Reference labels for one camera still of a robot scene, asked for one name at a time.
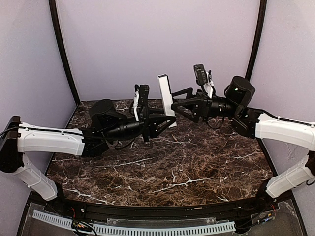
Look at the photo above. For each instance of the grey slotted cable duct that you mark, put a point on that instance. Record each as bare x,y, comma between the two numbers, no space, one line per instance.
117,227

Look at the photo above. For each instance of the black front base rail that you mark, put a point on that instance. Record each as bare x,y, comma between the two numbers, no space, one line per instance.
240,211

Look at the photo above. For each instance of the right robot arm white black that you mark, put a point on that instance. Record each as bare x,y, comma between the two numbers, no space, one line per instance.
259,124

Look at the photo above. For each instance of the white remote control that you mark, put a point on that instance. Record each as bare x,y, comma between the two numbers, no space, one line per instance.
166,95

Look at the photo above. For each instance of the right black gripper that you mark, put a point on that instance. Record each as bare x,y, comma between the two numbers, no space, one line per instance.
200,107

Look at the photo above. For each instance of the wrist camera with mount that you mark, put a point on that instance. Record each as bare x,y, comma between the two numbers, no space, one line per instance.
204,80
140,98

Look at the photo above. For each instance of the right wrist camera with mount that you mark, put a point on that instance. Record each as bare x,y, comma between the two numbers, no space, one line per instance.
204,80

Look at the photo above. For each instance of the black left frame post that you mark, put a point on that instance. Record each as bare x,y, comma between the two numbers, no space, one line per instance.
62,50

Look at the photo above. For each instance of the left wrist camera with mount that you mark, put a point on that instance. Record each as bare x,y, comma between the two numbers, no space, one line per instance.
140,98

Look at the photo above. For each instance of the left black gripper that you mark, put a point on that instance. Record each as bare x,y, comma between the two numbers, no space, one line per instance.
146,126

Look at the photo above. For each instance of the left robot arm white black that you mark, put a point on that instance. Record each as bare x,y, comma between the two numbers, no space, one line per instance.
107,126

